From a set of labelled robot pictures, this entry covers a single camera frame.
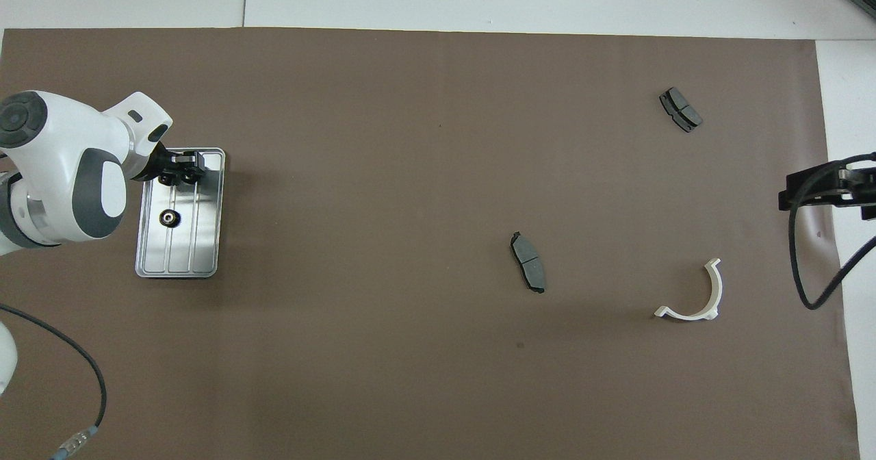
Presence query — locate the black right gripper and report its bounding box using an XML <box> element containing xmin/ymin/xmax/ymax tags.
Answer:
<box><xmin>778</xmin><ymin>152</ymin><xmax>876</xmax><ymax>222</ymax></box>

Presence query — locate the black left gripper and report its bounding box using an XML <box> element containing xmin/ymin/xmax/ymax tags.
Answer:
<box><xmin>144</xmin><ymin>142</ymin><xmax>207</xmax><ymax>188</ymax></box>

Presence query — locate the silver metal tray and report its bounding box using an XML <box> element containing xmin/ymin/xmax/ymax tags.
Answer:
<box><xmin>135</xmin><ymin>147</ymin><xmax>227</xmax><ymax>279</ymax></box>

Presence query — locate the dark grey brake pad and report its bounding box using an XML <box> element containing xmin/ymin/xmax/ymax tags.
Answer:
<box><xmin>659</xmin><ymin>87</ymin><xmax>704</xmax><ymax>133</ymax></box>
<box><xmin>510</xmin><ymin>231</ymin><xmax>547</xmax><ymax>294</ymax></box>

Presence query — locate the brown paper mat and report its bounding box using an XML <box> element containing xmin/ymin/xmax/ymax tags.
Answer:
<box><xmin>0</xmin><ymin>27</ymin><xmax>862</xmax><ymax>460</ymax></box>

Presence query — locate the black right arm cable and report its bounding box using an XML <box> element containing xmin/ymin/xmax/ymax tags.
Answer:
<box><xmin>788</xmin><ymin>152</ymin><xmax>876</xmax><ymax>311</ymax></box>

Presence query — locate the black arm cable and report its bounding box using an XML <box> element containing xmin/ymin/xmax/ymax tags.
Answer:
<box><xmin>0</xmin><ymin>303</ymin><xmax>108</xmax><ymax>460</ymax></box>
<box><xmin>788</xmin><ymin>152</ymin><xmax>876</xmax><ymax>311</ymax></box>

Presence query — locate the white curved plastic bracket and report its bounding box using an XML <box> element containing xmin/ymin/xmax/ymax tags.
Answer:
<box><xmin>654</xmin><ymin>258</ymin><xmax>723</xmax><ymax>322</ymax></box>

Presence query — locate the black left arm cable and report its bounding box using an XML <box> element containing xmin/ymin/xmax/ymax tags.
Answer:
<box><xmin>0</xmin><ymin>303</ymin><xmax>108</xmax><ymax>460</ymax></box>

